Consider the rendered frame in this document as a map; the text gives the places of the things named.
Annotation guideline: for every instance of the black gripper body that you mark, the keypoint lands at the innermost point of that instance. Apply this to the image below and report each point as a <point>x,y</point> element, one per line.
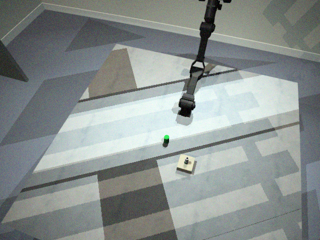
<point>212,4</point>

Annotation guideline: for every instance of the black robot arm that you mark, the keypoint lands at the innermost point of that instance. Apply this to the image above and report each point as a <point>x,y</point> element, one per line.
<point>187,103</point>

